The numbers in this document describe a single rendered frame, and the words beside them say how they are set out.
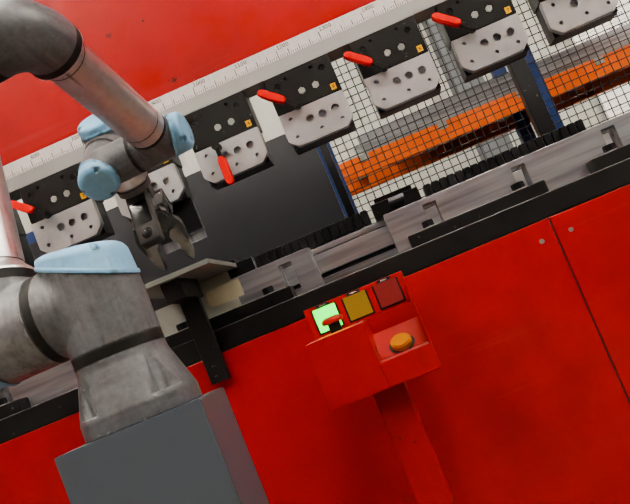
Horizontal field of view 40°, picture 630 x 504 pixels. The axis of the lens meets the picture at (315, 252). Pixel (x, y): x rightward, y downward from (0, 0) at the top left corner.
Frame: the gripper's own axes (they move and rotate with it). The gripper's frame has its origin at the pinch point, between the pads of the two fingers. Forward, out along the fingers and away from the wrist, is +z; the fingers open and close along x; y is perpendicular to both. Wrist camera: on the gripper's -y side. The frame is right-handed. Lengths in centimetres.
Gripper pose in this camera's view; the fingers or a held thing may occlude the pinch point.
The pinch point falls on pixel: (177, 261)
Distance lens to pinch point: 183.3
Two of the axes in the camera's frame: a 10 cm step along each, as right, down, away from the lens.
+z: 3.6, 7.4, 5.7
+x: -9.2, 3.9, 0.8
